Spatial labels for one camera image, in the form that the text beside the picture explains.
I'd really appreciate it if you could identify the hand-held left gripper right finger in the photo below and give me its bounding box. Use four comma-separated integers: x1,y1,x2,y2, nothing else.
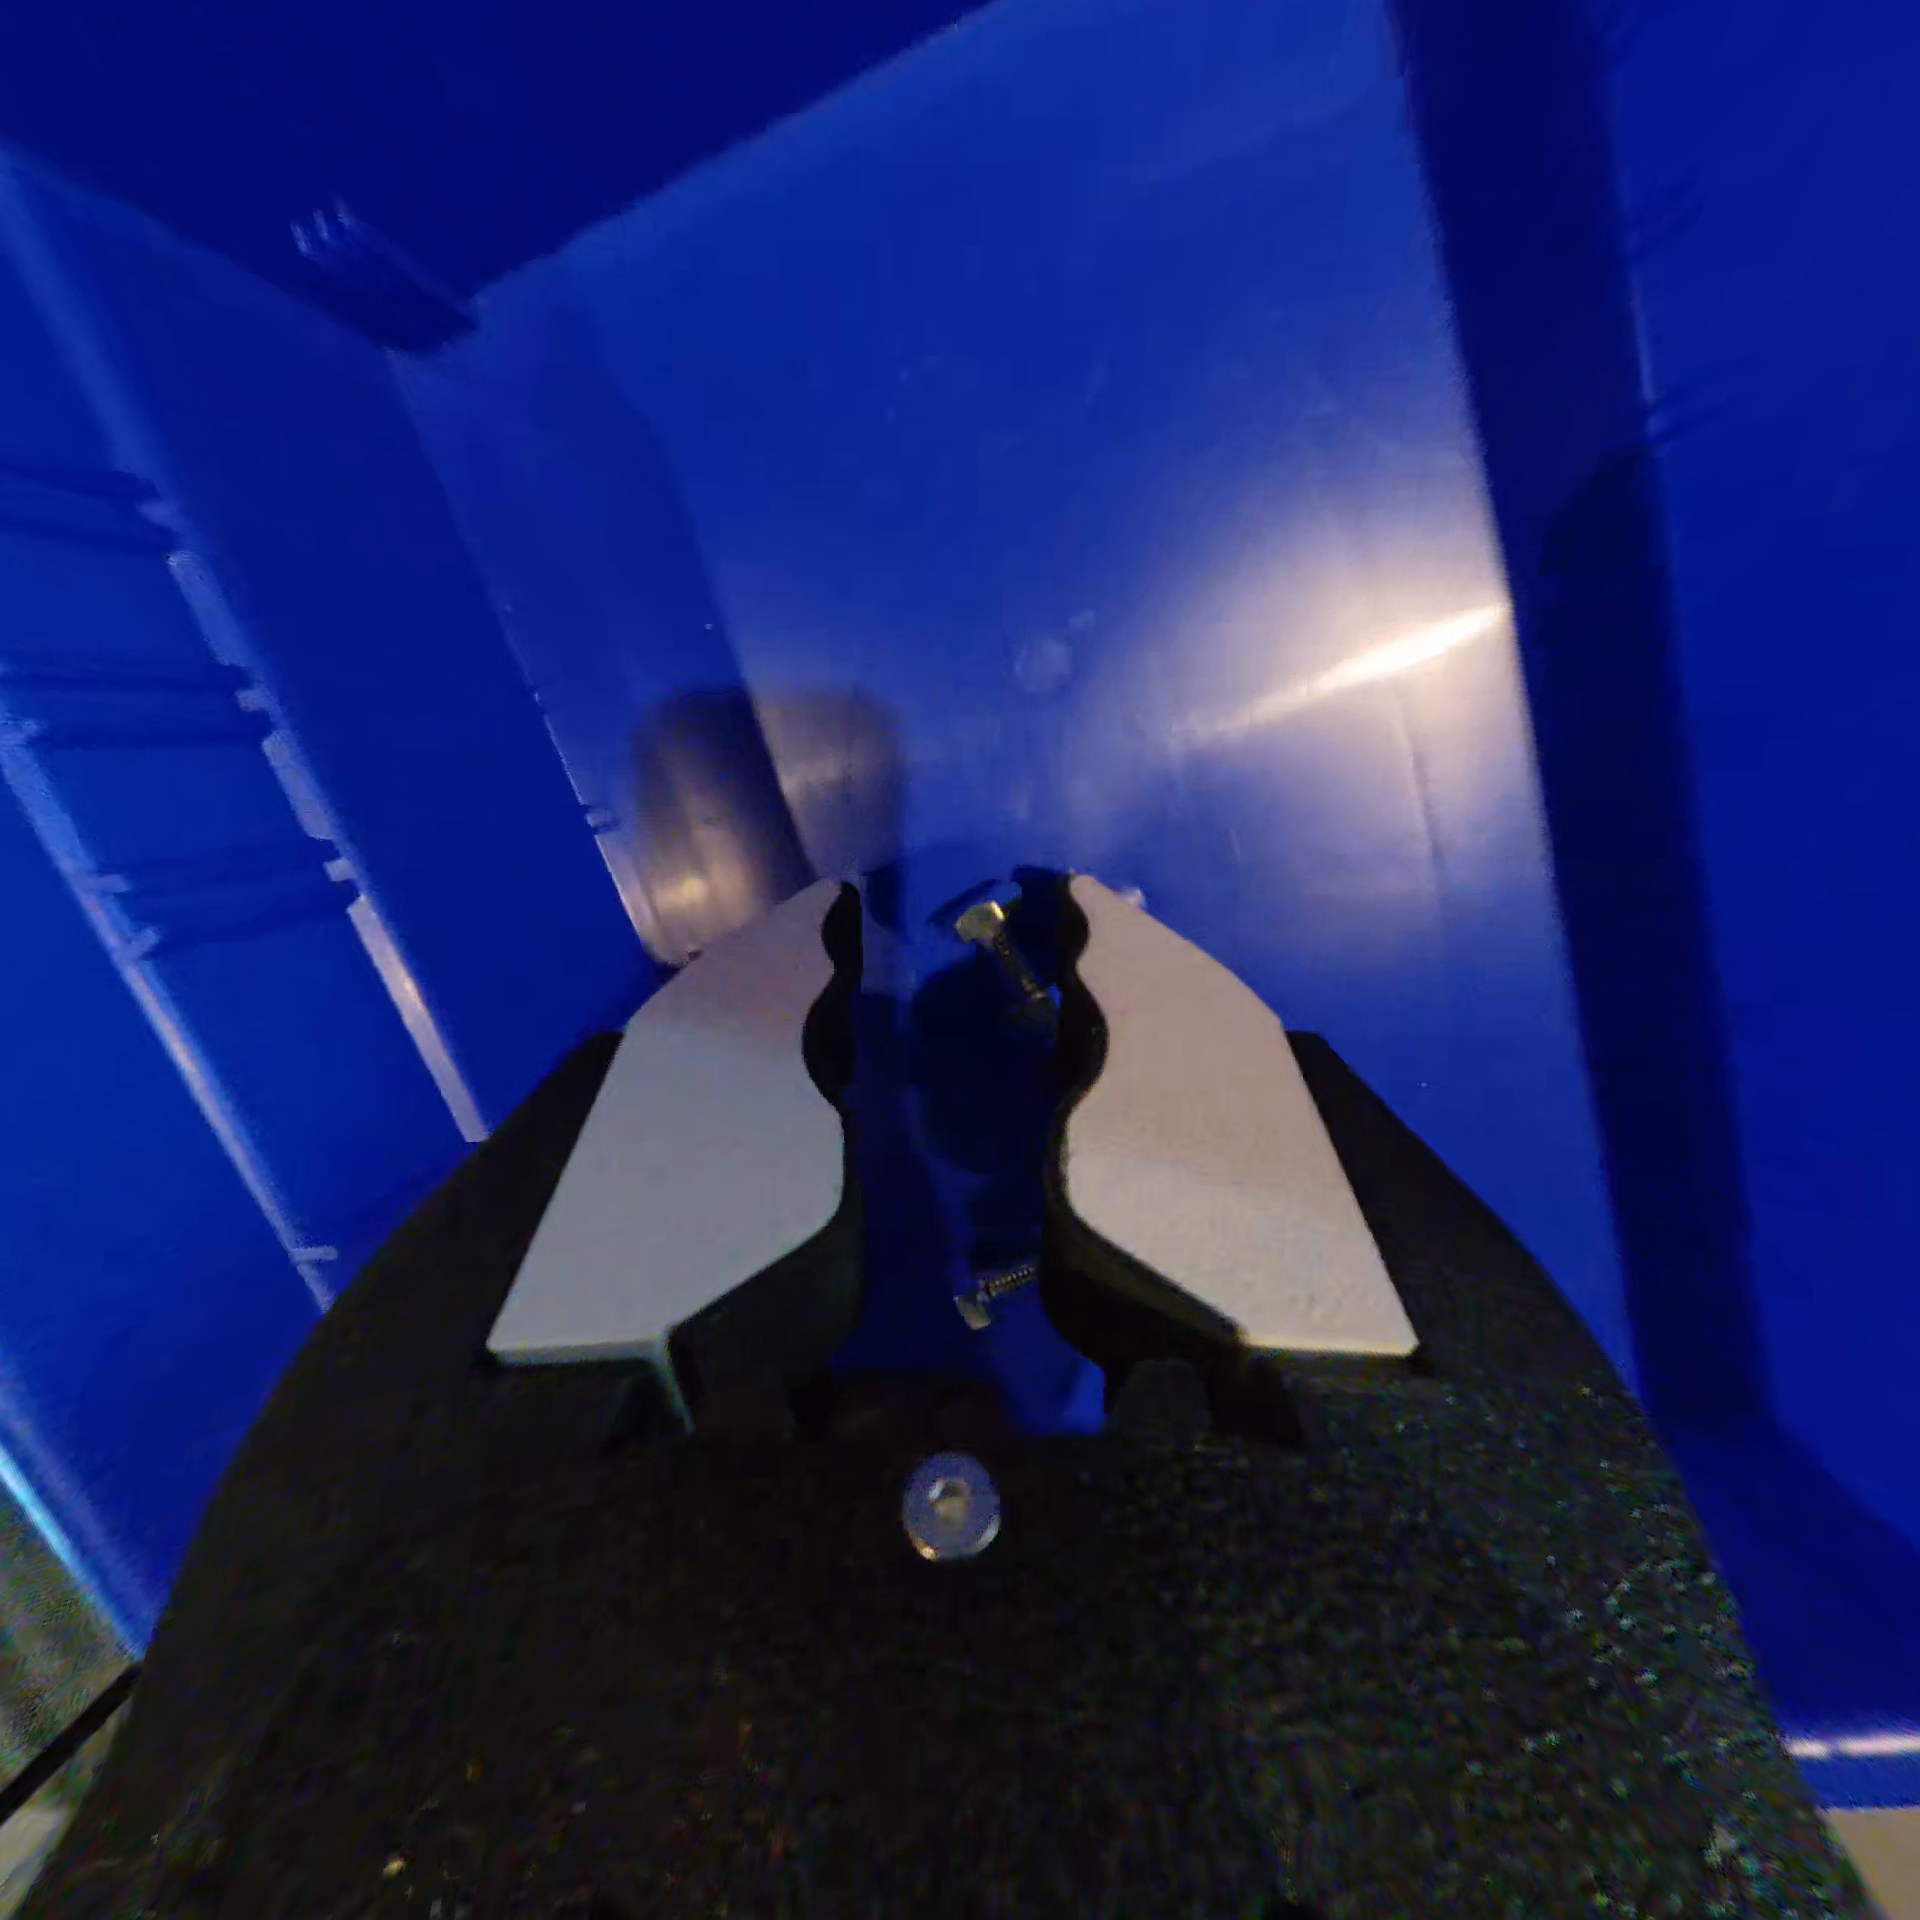
1042,877,1417,1369

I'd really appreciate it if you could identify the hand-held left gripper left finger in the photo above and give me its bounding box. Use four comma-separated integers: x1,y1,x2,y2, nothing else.
487,877,865,1369

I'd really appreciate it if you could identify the blue plastic storage bin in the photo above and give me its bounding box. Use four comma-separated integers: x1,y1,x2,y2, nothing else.
0,0,1920,1802

